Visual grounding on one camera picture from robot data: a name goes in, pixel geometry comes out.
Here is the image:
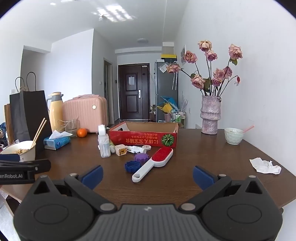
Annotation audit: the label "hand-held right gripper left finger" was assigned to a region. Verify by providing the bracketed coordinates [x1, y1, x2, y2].
[32, 165, 117, 214]

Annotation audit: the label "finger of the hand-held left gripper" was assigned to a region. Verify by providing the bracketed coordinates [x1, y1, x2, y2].
[0, 159, 51, 174]

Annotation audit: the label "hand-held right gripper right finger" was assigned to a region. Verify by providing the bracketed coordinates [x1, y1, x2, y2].
[179, 165, 264, 215]

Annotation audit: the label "clear cotton swab pack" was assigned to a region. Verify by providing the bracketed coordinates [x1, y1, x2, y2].
[97, 134, 110, 158]

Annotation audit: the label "white charger plug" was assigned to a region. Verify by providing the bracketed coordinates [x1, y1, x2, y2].
[115, 144, 128, 156]

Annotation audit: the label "blue bottle cap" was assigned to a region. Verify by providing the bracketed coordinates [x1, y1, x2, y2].
[125, 161, 141, 173]

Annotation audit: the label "white red lint brush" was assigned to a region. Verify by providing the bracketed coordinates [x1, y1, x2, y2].
[132, 148, 173, 183]

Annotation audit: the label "red cardboard box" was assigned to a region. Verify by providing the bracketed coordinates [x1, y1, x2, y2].
[109, 121, 179, 148]

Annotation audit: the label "white noodle cup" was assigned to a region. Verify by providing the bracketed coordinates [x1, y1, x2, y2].
[0, 141, 37, 163]

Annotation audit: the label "blue tissue pack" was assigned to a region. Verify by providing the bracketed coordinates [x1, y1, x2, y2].
[43, 130, 73, 151]

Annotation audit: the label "wooden chopstick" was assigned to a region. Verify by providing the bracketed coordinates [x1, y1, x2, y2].
[33, 119, 47, 149]
[31, 118, 45, 148]

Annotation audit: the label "clear glass cup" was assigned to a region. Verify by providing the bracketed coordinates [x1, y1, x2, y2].
[60, 119, 79, 138]

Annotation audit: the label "pale green bowl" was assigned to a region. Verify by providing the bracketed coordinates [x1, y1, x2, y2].
[224, 128, 245, 145]

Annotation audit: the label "black paper bag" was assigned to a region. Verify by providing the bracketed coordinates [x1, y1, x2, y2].
[9, 72, 52, 156]

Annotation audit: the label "brown paper bag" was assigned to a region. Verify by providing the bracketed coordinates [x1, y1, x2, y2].
[4, 103, 14, 144]

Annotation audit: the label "yellow thermos jug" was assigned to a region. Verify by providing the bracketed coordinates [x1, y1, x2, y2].
[47, 92, 64, 132]

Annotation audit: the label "pink textured vase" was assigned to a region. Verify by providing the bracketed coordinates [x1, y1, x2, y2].
[200, 95, 222, 135]

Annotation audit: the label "crumpled white tissue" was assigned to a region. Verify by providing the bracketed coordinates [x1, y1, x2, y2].
[249, 158, 282, 175]

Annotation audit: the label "pink suitcase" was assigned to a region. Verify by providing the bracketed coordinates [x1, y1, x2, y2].
[62, 95, 109, 133]

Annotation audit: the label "metal storage rack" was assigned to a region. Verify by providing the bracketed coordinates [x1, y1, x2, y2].
[171, 111, 187, 128]

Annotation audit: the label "purple hangers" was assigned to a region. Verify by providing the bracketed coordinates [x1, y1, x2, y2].
[179, 91, 189, 112]

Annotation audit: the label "blue and yellow hangers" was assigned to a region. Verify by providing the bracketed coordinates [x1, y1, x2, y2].
[157, 96, 178, 114]

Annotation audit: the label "dark brown door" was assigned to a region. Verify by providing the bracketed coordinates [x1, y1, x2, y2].
[118, 64, 150, 120]

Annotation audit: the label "grey refrigerator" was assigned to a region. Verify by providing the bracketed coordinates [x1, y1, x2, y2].
[154, 61, 178, 123]

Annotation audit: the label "clear folded umbrella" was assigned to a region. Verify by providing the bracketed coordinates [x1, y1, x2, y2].
[171, 61, 178, 90]

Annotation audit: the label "tall cardboard box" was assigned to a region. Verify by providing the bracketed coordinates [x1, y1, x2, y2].
[162, 42, 174, 55]

